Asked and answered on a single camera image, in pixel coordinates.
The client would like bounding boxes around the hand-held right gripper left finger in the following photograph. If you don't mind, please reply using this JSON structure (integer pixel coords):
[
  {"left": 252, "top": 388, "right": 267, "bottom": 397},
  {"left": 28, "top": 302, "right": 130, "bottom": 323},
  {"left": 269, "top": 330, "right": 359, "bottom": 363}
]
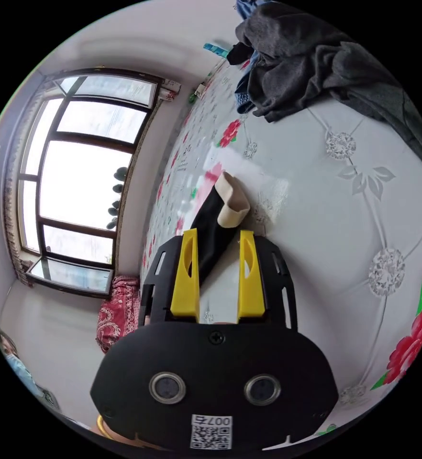
[{"left": 170, "top": 228, "right": 200, "bottom": 319}]

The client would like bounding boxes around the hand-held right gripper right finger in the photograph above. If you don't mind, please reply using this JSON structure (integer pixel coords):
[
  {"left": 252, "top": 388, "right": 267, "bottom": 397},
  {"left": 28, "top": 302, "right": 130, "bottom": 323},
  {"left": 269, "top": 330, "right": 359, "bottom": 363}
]
[{"left": 237, "top": 230, "right": 268, "bottom": 320}]

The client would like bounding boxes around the black skirt with beige waistband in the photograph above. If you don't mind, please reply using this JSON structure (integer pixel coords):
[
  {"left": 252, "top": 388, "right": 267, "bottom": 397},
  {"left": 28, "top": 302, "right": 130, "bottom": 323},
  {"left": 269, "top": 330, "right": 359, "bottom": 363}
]
[{"left": 189, "top": 171, "right": 252, "bottom": 287}]

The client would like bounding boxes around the person's right hand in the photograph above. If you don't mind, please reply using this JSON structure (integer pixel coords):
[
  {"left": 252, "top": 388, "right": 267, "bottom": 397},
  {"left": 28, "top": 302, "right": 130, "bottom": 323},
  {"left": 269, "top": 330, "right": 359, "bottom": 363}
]
[{"left": 95, "top": 414, "right": 144, "bottom": 444}]

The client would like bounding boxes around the red patterned cushion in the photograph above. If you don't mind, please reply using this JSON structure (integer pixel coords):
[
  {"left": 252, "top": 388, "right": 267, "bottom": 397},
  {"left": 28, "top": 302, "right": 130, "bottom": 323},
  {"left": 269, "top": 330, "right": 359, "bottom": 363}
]
[{"left": 95, "top": 274, "right": 142, "bottom": 355}]

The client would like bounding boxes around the person's body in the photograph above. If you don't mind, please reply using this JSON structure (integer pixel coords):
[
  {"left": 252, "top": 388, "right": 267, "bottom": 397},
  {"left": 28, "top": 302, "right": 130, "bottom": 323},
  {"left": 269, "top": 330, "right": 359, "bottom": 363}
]
[{"left": 0, "top": 324, "right": 65, "bottom": 415}]

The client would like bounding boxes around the pile of clothes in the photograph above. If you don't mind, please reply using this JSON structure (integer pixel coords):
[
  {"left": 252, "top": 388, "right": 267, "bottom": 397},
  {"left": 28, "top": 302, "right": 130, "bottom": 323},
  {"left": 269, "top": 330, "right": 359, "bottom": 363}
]
[{"left": 227, "top": 0, "right": 422, "bottom": 184}]

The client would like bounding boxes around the window with dark frame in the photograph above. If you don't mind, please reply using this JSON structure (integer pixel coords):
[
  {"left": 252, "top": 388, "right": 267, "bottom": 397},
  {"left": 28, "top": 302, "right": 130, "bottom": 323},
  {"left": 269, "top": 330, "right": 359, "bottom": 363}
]
[{"left": 4, "top": 66, "right": 162, "bottom": 300}]

